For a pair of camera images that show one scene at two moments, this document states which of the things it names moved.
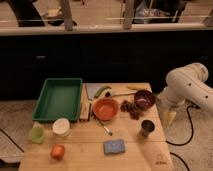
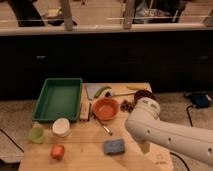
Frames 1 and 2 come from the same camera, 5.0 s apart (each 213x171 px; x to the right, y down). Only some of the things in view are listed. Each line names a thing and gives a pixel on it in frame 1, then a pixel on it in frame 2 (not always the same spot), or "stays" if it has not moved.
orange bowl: [105, 109] stays
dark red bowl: [144, 99] stays
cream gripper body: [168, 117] to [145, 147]
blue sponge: [114, 146] stays
